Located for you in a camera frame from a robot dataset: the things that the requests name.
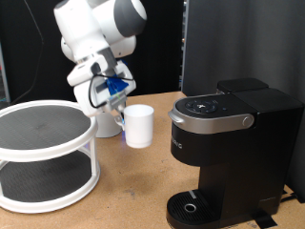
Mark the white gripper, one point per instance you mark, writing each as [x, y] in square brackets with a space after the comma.
[84, 98]

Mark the black Keurig coffee machine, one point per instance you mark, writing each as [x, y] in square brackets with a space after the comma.
[241, 149]

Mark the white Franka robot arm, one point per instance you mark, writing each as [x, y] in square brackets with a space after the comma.
[95, 28]

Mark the white two-tier turntable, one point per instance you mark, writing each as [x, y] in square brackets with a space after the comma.
[41, 127]

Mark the black tape strip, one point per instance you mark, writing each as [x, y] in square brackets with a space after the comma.
[265, 219]

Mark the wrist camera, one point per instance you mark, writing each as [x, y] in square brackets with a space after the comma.
[116, 100]

